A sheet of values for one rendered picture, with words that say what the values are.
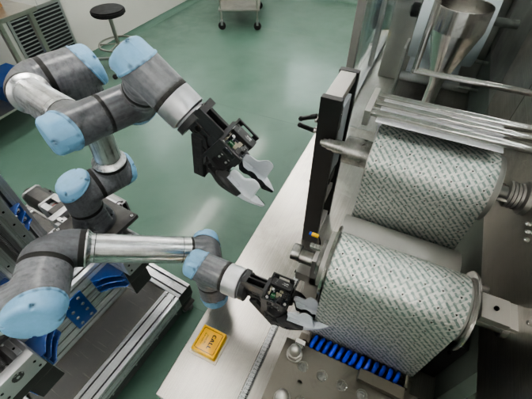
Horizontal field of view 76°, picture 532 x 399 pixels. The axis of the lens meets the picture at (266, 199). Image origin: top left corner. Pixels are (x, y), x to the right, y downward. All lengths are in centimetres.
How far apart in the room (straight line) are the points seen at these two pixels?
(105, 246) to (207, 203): 162
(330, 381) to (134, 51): 75
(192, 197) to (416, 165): 202
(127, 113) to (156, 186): 205
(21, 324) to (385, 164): 81
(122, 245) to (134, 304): 100
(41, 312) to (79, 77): 58
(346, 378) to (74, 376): 133
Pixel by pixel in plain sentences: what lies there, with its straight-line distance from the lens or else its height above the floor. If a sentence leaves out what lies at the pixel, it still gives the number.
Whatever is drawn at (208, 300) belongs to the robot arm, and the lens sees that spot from 92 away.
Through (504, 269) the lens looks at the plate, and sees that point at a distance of 84.
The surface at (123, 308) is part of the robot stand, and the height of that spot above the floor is 21.
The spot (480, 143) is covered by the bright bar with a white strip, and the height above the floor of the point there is 144.
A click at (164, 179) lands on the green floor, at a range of 276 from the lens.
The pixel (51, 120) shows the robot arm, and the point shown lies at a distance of 67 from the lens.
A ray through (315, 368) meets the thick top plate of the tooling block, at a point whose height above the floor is 103.
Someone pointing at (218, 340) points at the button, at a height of 92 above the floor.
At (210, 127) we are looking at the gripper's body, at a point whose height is 150.
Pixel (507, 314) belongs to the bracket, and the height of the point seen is 129.
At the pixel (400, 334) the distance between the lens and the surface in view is 74.
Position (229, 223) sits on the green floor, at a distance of 236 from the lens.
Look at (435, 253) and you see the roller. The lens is 81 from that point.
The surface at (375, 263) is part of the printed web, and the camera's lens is 65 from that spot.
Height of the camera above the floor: 184
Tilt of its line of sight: 48 degrees down
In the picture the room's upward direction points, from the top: straight up
